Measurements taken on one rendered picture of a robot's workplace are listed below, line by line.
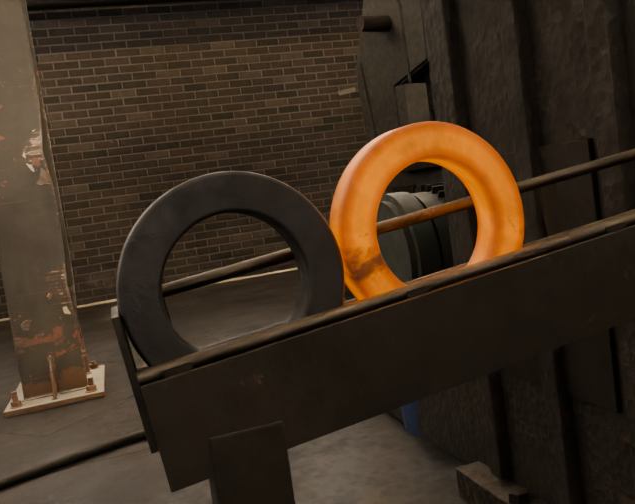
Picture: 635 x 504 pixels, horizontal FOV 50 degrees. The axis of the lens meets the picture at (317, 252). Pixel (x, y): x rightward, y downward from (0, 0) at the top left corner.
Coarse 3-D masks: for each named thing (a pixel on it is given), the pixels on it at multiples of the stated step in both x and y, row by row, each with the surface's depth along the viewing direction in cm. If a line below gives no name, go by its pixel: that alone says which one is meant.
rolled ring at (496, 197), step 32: (416, 128) 59; (448, 128) 60; (352, 160) 60; (384, 160) 58; (416, 160) 59; (448, 160) 60; (480, 160) 61; (352, 192) 57; (480, 192) 63; (512, 192) 63; (352, 224) 57; (480, 224) 64; (512, 224) 63; (352, 256) 57; (480, 256) 63; (352, 288) 59; (384, 288) 58
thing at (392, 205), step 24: (432, 192) 199; (384, 216) 198; (384, 240) 201; (408, 240) 186; (432, 240) 186; (408, 264) 187; (432, 264) 186; (432, 408) 177; (456, 408) 163; (432, 432) 179; (456, 432) 165; (456, 456) 168
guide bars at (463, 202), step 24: (576, 168) 71; (600, 168) 72; (552, 192) 71; (408, 216) 66; (432, 216) 66; (552, 216) 71; (240, 264) 61; (264, 264) 62; (168, 288) 59; (192, 288) 60; (168, 312) 59; (240, 336) 59
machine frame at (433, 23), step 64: (448, 0) 129; (512, 0) 108; (576, 0) 98; (448, 64) 130; (512, 64) 110; (576, 64) 100; (512, 128) 113; (576, 128) 102; (448, 192) 144; (576, 192) 103; (512, 384) 132; (576, 384) 111; (512, 448) 135; (576, 448) 115
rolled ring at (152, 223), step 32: (192, 192) 53; (224, 192) 54; (256, 192) 55; (288, 192) 55; (160, 224) 52; (192, 224) 53; (288, 224) 56; (320, 224) 56; (128, 256) 52; (160, 256) 52; (320, 256) 57; (128, 288) 52; (160, 288) 52; (320, 288) 57; (128, 320) 52; (160, 320) 52; (288, 320) 59; (160, 352) 52; (192, 352) 53
